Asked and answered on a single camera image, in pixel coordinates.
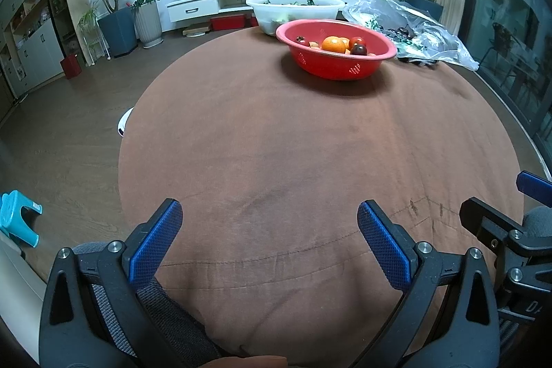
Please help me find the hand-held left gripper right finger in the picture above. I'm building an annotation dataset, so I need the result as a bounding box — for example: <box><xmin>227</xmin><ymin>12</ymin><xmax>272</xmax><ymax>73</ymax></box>
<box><xmin>357</xmin><ymin>200</ymin><xmax>501</xmax><ymax>368</ymax></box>

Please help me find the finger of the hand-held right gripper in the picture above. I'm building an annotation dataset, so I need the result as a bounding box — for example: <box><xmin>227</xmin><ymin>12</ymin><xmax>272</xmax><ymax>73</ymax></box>
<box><xmin>458</xmin><ymin>197</ymin><xmax>536</xmax><ymax>292</ymax></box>
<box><xmin>516</xmin><ymin>171</ymin><xmax>552</xmax><ymax>205</ymax></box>

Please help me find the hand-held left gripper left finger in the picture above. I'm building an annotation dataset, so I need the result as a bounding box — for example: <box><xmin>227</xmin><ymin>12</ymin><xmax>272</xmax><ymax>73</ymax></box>
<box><xmin>39</xmin><ymin>198</ymin><xmax>184</xmax><ymax>368</ymax></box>

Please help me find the red plastic bowl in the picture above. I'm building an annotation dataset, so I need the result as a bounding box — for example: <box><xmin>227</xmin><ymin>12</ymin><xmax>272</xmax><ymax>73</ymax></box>
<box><xmin>275</xmin><ymin>19</ymin><xmax>398</xmax><ymax>81</ymax></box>

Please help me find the grey mesh chair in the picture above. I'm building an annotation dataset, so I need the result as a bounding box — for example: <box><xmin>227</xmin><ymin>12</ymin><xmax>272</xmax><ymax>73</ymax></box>
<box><xmin>71</xmin><ymin>206</ymin><xmax>552</xmax><ymax>368</ymax></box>

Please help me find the white round stool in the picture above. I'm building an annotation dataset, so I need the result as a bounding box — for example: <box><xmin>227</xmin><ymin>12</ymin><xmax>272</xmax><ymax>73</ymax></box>
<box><xmin>116</xmin><ymin>107</ymin><xmax>135</xmax><ymax>139</ymax></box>

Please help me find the teal plastic stool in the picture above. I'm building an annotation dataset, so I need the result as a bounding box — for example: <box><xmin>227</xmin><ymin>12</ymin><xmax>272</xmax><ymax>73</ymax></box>
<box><xmin>0</xmin><ymin>190</ymin><xmax>44</xmax><ymax>248</ymax></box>

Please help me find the glass sliding door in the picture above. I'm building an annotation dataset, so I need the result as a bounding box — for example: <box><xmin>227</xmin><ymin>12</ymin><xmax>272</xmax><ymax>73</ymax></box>
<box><xmin>459</xmin><ymin>0</ymin><xmax>552</xmax><ymax>175</ymax></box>

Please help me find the clear plastic bag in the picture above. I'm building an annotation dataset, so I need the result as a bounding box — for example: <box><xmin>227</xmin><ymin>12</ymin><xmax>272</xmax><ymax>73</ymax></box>
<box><xmin>343</xmin><ymin>0</ymin><xmax>480</xmax><ymax>71</ymax></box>

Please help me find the red waste bin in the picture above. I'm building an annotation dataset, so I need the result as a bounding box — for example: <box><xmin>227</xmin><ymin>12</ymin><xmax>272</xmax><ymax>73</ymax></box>
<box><xmin>59</xmin><ymin>53</ymin><xmax>83</xmax><ymax>81</ymax></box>

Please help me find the pile of dark cherries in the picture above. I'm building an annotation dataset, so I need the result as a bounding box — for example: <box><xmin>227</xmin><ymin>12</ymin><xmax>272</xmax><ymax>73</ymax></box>
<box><xmin>382</xmin><ymin>25</ymin><xmax>417</xmax><ymax>41</ymax></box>

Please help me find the beige flat board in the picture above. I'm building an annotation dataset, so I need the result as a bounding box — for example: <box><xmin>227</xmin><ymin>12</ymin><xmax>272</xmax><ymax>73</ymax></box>
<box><xmin>182</xmin><ymin>23</ymin><xmax>212</xmax><ymax>38</ymax></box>

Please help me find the plant in ribbed grey pot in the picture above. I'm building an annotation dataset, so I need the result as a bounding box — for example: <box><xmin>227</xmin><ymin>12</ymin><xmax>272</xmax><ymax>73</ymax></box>
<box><xmin>130</xmin><ymin>0</ymin><xmax>164</xmax><ymax>49</ymax></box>

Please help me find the white storage cabinet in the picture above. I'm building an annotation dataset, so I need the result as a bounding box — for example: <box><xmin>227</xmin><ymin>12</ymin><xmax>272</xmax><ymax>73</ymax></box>
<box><xmin>0</xmin><ymin>0</ymin><xmax>70</xmax><ymax>99</ymax></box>

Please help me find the thin plant with white stand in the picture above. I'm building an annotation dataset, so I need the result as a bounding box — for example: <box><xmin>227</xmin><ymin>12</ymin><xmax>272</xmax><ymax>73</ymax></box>
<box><xmin>77</xmin><ymin>1</ymin><xmax>110</xmax><ymax>67</ymax></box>

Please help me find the white television cabinet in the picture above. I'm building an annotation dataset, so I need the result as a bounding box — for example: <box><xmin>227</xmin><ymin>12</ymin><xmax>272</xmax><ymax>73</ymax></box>
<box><xmin>167</xmin><ymin>0</ymin><xmax>367</xmax><ymax>23</ymax></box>

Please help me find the white plastic bowl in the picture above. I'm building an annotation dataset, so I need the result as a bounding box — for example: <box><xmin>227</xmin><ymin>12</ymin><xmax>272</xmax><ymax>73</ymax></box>
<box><xmin>245</xmin><ymin>0</ymin><xmax>346</xmax><ymax>36</ymax></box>

